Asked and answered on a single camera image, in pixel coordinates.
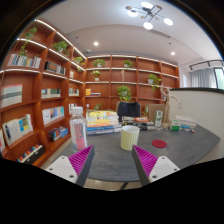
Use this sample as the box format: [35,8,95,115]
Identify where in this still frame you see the yellow striped white cup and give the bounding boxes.
[120,125,141,152]

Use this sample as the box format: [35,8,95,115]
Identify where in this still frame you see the wooden shelf unit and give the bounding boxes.
[0,18,181,168]

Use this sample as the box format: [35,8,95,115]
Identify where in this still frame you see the flat round red coaster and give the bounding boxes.
[151,139,168,149]

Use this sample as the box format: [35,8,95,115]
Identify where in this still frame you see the colourful book stack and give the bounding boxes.
[85,110,123,136]

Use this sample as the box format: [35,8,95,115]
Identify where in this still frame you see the dark blue chair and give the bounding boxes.
[115,100,142,123]

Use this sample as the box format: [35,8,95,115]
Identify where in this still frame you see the clear pink-labelled drink bottle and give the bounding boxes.
[69,106,89,153]

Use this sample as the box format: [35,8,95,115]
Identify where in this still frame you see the dark book stack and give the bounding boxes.
[121,115,157,132]

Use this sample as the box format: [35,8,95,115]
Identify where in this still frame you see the tall green-white carton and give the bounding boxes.
[154,110,164,128]

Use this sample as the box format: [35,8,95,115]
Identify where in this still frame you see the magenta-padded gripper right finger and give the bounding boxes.
[131,144,181,187]

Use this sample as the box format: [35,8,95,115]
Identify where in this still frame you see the grey curtain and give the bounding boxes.
[190,67,218,89]

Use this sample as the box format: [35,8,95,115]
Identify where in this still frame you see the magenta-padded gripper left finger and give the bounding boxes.
[45,144,96,188]

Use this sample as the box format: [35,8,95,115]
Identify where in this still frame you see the black-framed window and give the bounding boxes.
[213,66,224,90]

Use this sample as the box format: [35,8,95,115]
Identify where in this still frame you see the black ceiling track rail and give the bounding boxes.
[188,59,224,71]

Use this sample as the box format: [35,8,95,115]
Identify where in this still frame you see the small green-white box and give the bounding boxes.
[169,118,182,132]

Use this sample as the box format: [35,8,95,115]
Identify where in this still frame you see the brown cardboard box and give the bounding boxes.
[147,103,168,124]

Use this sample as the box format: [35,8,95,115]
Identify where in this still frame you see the branched globe ceiling lamp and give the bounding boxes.
[125,1,175,31]

